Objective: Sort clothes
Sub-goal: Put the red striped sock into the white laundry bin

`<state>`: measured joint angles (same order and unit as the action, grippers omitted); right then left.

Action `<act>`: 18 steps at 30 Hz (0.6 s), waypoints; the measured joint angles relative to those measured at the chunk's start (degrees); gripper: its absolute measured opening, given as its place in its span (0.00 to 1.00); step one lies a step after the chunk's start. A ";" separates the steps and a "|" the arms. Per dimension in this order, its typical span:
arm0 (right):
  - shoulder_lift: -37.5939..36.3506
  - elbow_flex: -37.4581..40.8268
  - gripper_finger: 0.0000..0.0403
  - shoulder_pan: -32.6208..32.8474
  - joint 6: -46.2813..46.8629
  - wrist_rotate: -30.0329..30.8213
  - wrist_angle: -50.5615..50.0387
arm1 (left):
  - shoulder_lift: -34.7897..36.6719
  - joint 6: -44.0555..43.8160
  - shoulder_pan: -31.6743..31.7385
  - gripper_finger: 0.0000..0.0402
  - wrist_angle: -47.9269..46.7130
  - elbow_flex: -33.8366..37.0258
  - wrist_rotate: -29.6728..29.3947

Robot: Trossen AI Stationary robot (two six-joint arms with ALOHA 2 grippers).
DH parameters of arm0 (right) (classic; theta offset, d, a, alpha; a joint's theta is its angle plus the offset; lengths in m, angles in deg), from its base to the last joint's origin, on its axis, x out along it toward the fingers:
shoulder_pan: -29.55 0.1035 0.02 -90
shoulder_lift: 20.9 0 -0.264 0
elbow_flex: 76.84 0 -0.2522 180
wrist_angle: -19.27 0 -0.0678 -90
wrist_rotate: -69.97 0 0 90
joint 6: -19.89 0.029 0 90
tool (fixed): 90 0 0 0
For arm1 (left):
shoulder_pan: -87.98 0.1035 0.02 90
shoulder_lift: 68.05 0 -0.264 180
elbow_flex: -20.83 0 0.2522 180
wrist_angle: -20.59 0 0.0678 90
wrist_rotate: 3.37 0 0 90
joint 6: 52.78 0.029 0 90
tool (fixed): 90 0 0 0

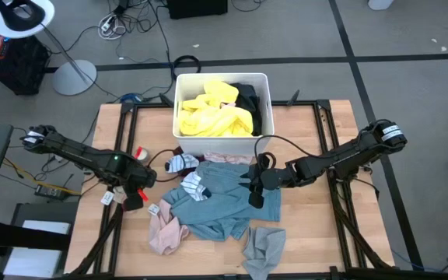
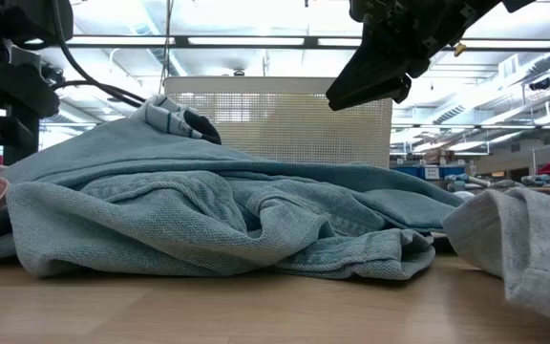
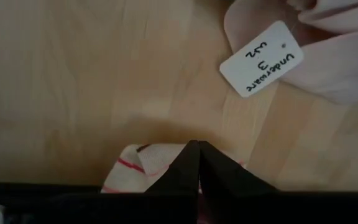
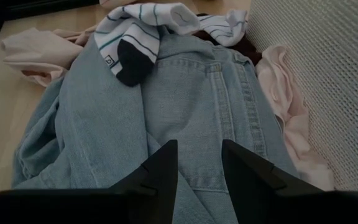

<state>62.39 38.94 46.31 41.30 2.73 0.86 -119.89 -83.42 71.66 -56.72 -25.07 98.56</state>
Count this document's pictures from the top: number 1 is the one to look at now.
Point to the light blue denim garment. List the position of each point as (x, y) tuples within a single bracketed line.
[(228, 202)]

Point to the white power strip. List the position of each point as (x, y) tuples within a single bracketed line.
[(109, 25)]

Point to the black power adapter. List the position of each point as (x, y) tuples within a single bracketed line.
[(51, 191)]

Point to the white navy striped garment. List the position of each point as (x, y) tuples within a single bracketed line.
[(193, 186), (181, 162)]

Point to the white perforated plastic basket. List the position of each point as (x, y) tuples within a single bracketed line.
[(224, 145)]

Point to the black aluminium table frame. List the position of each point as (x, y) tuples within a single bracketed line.
[(305, 103)]

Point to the black equipment case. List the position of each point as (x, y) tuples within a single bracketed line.
[(22, 66)]

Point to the white floor lamp stand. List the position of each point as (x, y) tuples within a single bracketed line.
[(74, 78)]

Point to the white floor object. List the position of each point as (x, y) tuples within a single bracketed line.
[(379, 4)]

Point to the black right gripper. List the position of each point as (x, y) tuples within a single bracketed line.
[(272, 179)]

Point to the maroon garment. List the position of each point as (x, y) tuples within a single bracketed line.
[(188, 172)]

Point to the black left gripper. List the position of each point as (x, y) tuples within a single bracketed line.
[(138, 179)]

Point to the light grey garment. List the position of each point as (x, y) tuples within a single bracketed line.
[(263, 249)]

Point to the yellow garment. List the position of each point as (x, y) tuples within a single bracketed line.
[(216, 120)]

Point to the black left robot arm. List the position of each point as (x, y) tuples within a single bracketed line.
[(80, 151)]

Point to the dark charcoal elastic-waist shorts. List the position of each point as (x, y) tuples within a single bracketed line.
[(249, 101)]

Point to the black box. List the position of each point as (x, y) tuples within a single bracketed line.
[(197, 8)]

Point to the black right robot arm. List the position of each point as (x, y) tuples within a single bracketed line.
[(344, 155)]

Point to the pale pink white garment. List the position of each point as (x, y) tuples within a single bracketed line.
[(228, 158)]

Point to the grey cabinet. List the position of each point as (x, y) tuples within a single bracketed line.
[(45, 212)]

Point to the tape roll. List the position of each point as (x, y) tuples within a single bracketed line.
[(143, 155)]

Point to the light pink garment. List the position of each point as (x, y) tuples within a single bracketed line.
[(165, 233)]

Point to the white paper tag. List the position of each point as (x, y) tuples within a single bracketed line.
[(153, 209), (107, 197)]

